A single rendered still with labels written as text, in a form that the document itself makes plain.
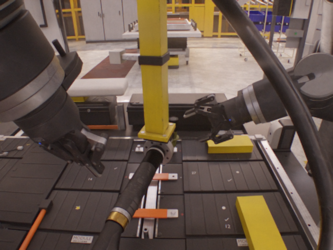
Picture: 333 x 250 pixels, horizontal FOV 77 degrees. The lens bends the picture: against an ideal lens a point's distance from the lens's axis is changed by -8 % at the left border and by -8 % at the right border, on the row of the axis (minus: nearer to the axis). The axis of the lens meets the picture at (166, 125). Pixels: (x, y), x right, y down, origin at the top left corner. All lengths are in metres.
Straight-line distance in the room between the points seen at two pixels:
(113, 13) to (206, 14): 3.73
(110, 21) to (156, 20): 9.16
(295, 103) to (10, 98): 0.36
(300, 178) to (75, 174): 0.84
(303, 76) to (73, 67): 0.46
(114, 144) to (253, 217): 0.55
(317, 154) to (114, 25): 9.43
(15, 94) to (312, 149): 0.38
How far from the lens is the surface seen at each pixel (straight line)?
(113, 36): 9.70
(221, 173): 0.74
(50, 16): 3.28
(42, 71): 0.26
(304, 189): 0.98
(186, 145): 0.85
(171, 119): 0.77
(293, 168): 1.06
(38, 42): 0.27
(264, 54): 0.38
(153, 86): 0.54
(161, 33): 0.51
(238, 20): 0.39
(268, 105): 0.57
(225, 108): 0.60
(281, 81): 0.37
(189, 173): 0.74
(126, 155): 0.82
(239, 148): 0.84
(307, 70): 0.57
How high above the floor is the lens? 1.49
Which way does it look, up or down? 30 degrees down
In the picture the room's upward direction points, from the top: 1 degrees counter-clockwise
